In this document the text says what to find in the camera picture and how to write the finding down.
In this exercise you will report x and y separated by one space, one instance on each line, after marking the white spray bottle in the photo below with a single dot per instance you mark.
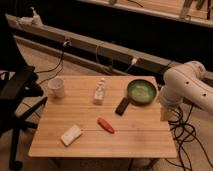
36 17

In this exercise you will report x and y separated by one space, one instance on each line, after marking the green frying pan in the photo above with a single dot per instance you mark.
139 92

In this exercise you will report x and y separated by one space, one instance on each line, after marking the white mug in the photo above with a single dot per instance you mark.
56 87

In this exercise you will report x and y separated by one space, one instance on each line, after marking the wooden table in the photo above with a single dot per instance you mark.
139 132

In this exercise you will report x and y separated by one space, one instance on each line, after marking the white plastic bottle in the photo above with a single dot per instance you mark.
99 92

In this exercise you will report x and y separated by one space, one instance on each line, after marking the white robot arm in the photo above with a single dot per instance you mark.
185 81

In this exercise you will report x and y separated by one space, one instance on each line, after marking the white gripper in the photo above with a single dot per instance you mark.
166 114

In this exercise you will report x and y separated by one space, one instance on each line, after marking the white sponge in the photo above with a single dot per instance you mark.
71 135

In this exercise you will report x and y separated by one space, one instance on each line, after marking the black office chair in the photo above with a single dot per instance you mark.
17 81

